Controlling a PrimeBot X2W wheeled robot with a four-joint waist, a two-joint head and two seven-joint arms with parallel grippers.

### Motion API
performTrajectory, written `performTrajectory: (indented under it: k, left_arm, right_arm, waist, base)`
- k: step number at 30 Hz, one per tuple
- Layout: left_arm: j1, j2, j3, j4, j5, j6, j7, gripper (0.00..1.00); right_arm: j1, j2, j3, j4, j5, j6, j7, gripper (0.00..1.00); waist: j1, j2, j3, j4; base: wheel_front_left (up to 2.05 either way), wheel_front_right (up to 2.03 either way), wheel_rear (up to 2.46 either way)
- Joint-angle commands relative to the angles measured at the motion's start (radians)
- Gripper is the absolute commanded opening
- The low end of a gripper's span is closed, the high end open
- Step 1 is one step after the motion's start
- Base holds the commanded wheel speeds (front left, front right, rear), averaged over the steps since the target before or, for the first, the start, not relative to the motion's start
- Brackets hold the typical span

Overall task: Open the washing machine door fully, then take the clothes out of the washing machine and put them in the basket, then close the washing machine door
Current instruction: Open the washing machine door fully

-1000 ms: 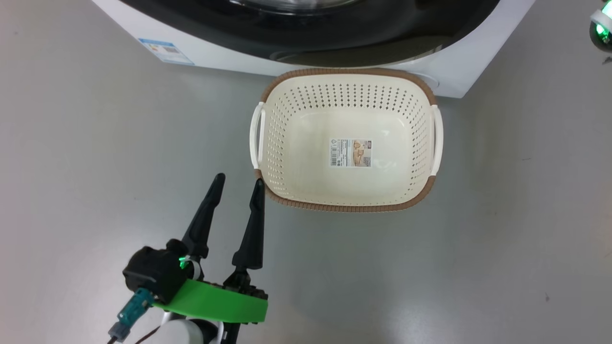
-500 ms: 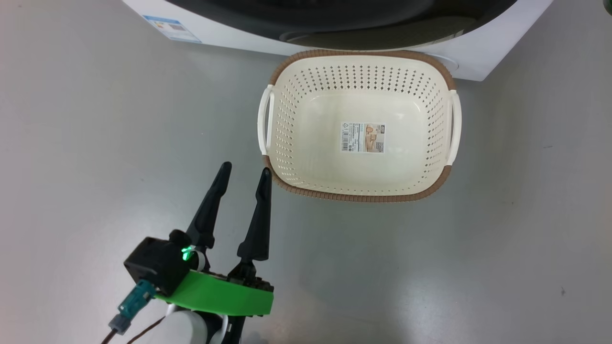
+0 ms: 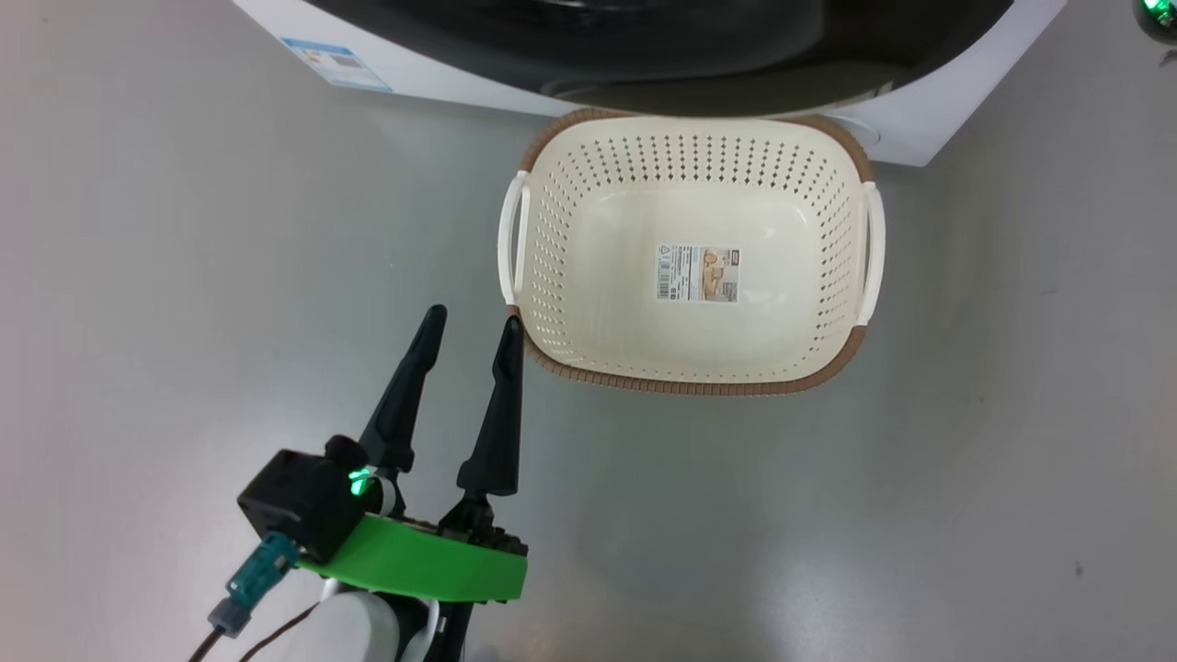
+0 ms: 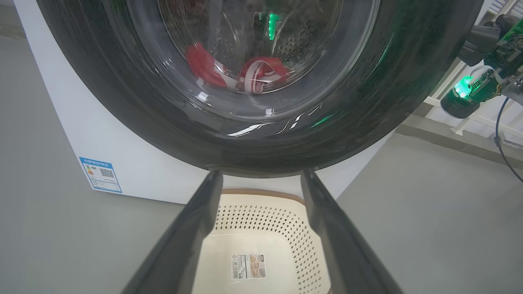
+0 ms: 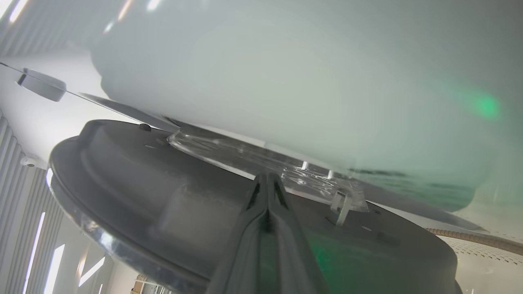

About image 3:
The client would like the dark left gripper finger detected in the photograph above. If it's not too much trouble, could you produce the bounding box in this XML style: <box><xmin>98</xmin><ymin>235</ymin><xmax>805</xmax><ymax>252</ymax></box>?
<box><xmin>457</xmin><ymin>315</ymin><xmax>526</xmax><ymax>498</ymax></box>
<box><xmin>359</xmin><ymin>305</ymin><xmax>449</xmax><ymax>475</ymax></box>

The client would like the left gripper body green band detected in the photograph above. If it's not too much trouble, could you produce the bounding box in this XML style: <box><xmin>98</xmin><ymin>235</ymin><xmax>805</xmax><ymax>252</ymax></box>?
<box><xmin>299</xmin><ymin>495</ymin><xmax>530</xmax><ymax>605</ymax></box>

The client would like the round dark glass washer door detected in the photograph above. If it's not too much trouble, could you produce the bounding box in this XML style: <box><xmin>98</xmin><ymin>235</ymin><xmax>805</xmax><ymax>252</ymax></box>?
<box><xmin>303</xmin><ymin>0</ymin><xmax>1014</xmax><ymax>118</ymax></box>

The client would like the cream perforated laundry basket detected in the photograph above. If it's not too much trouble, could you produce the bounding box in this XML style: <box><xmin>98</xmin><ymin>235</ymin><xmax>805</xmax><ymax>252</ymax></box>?
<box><xmin>497</xmin><ymin>108</ymin><xmax>887</xmax><ymax>397</ymax></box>

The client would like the white front-load washing machine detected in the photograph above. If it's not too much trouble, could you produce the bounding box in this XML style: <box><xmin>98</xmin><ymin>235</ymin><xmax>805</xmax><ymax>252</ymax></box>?
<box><xmin>234</xmin><ymin>0</ymin><xmax>1068</xmax><ymax>167</ymax></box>

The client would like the paper product label sticker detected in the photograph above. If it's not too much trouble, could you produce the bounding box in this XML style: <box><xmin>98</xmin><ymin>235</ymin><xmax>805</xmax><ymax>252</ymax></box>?
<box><xmin>655</xmin><ymin>243</ymin><xmax>741</xmax><ymax>304</ymax></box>

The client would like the blue white energy label sticker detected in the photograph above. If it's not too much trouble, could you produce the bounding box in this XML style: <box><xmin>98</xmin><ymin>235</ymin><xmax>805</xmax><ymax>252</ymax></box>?
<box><xmin>282</xmin><ymin>38</ymin><xmax>393</xmax><ymax>93</ymax></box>

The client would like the cable with teal connector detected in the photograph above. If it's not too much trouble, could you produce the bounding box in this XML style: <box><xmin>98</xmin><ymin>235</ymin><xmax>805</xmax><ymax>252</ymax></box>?
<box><xmin>189</xmin><ymin>533</ymin><xmax>301</xmax><ymax>662</ymax></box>

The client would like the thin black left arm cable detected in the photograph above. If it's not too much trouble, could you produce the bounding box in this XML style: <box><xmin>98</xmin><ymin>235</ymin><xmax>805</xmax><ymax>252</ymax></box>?
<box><xmin>241</xmin><ymin>602</ymin><xmax>325</xmax><ymax>662</ymax></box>

